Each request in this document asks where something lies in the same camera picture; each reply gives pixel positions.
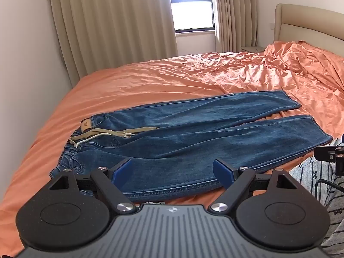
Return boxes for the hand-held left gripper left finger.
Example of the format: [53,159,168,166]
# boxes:
[48,158,136,214]

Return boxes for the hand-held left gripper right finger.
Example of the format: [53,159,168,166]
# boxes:
[212,159,292,214]

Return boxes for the blue denim pants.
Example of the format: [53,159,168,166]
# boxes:
[49,90,334,204]

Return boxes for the beige fabric belt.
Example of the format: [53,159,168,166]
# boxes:
[70,125,161,148]

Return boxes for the grey patterned clothing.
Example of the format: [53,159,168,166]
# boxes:
[289,138,344,258]

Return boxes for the orange bed sheet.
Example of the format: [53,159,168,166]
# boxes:
[0,40,344,256]

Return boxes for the white nightstand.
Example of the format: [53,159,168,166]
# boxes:
[240,45,266,53]

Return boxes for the beige padded headboard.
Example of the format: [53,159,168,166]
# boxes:
[273,3,344,49]

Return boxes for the wide beige curtain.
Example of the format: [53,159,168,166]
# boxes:
[48,0,178,79]

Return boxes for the narrow beige curtain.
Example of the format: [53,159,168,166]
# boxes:
[213,0,261,52]

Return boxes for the window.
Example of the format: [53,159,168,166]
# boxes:
[164,0,216,34]

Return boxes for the black cable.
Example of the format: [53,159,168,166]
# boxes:
[315,178,344,203]

